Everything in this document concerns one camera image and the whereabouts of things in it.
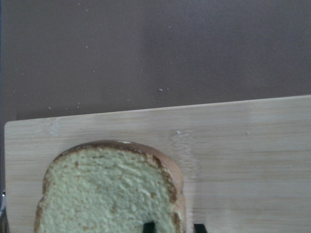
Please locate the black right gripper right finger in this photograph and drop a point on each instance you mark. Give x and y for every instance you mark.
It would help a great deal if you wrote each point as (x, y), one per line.
(200, 228)

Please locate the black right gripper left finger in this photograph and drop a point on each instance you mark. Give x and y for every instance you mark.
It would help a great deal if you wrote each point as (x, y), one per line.
(149, 227)

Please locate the bread slice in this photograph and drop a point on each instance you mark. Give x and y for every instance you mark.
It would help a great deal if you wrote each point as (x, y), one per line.
(111, 187)

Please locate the wooden cutting board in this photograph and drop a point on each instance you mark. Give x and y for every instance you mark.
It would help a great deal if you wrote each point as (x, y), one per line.
(246, 164)

